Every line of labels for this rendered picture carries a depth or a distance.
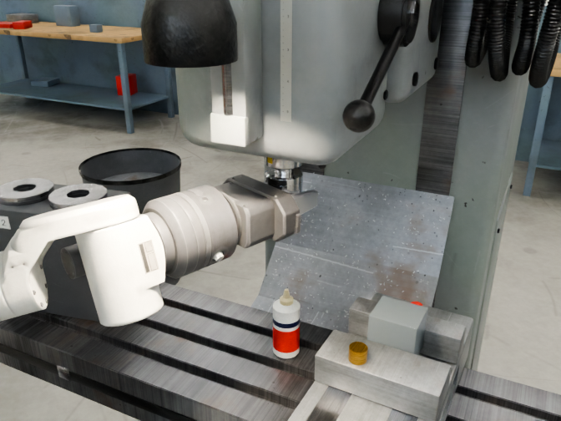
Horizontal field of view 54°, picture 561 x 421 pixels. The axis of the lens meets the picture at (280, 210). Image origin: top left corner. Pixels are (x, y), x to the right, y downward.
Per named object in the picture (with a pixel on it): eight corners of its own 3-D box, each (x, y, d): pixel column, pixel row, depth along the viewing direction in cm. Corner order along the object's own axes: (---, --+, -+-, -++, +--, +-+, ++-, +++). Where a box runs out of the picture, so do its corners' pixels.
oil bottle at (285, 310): (292, 362, 82) (293, 299, 78) (268, 354, 84) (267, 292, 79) (303, 347, 85) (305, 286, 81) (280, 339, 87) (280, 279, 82)
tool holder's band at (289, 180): (283, 189, 66) (283, 181, 66) (257, 179, 69) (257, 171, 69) (310, 180, 69) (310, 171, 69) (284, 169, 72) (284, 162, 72)
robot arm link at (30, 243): (132, 196, 52) (-18, 232, 50) (156, 286, 54) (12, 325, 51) (135, 190, 59) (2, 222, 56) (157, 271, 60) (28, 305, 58)
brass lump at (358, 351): (363, 367, 65) (364, 355, 64) (345, 362, 66) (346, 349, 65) (369, 357, 66) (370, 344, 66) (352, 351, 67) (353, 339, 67)
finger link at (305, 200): (313, 208, 71) (277, 221, 67) (314, 185, 70) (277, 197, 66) (322, 212, 70) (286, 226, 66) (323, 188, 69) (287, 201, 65)
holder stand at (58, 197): (107, 324, 91) (90, 212, 82) (-7, 305, 96) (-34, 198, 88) (142, 286, 101) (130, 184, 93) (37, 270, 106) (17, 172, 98)
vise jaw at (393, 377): (435, 424, 62) (439, 397, 60) (313, 381, 68) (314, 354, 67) (447, 391, 67) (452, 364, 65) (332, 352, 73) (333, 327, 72)
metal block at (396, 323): (411, 369, 68) (416, 329, 66) (366, 354, 71) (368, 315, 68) (423, 346, 72) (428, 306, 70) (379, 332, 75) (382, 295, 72)
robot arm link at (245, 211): (302, 183, 62) (216, 212, 55) (300, 258, 66) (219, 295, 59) (232, 156, 71) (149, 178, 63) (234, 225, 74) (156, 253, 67)
